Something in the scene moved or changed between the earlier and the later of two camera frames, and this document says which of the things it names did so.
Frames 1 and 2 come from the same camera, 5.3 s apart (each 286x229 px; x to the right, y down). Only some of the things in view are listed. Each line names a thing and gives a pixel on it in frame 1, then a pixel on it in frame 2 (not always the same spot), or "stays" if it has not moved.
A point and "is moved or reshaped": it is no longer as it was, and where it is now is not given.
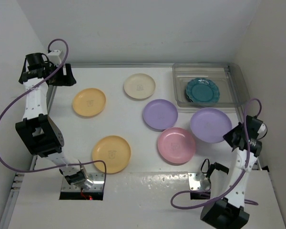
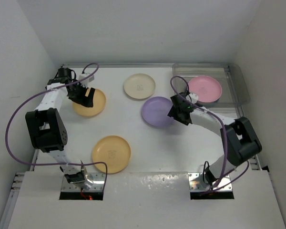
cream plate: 139,86 stays
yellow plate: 114,150 stays
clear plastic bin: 209,85 stays
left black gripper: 67,80 → 83,100
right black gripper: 227,136 → 173,113
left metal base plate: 97,181 stays
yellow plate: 89,101 stays
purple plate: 160,114 is moved or reshaped
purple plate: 209,125 → 216,101
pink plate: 176,145 → 208,89
